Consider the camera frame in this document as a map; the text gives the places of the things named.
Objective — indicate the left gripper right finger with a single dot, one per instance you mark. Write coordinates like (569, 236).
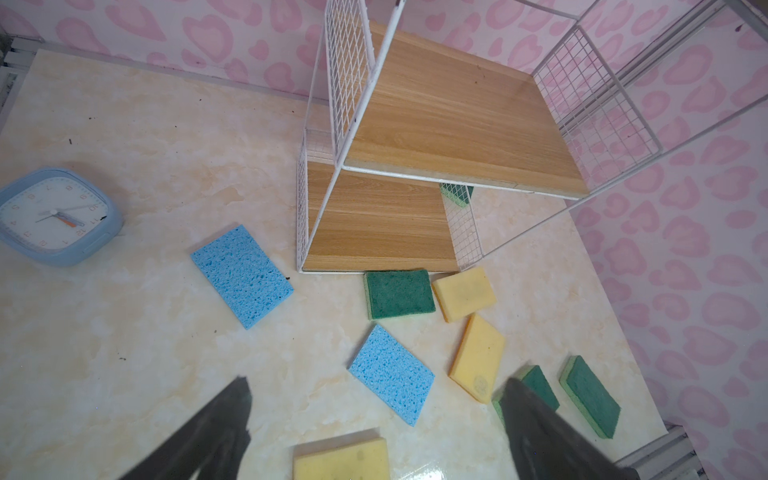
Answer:
(544, 446)

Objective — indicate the green sponge front centre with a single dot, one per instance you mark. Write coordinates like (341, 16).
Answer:
(533, 377)

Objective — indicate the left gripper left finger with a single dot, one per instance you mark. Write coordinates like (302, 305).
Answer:
(210, 445)

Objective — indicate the white wire wooden shelf rack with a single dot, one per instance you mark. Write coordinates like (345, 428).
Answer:
(406, 114)

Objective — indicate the light blue square clock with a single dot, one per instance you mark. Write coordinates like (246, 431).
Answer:
(56, 217)

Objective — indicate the green sponge by shelf front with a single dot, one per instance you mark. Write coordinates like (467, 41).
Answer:
(397, 293)

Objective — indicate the green sponge behind shelf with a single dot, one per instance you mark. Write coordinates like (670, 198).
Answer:
(459, 194)

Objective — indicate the green sponge front right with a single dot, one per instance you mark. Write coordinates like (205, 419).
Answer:
(590, 396)

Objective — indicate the blue sponge centre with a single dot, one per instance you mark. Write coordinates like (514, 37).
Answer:
(393, 374)

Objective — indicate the yellow sponge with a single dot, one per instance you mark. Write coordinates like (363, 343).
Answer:
(361, 460)
(464, 293)
(477, 361)

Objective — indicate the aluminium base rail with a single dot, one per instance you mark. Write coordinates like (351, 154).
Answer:
(671, 456)

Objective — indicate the blue sponge near clock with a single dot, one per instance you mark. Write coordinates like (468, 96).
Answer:
(243, 275)

